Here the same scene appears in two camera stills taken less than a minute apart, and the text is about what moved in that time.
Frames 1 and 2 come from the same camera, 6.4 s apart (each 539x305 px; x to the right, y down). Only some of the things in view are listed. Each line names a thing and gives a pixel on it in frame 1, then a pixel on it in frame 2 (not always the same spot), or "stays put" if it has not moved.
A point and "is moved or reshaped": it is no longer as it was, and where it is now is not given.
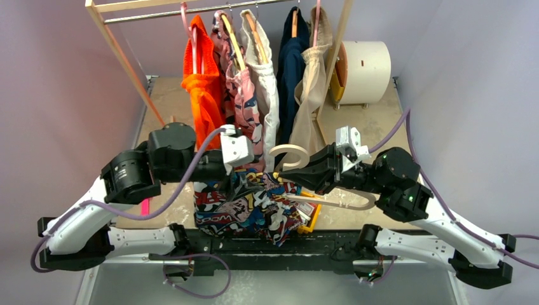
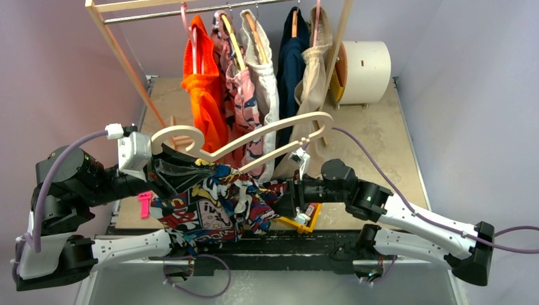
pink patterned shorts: [239, 102] stays put
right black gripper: [330, 167] to [295, 195]
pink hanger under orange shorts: [192, 32] stays put
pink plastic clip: [145, 206] stays put
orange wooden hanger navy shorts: [294, 28] stays put
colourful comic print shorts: [251, 201] is moved or reshaped
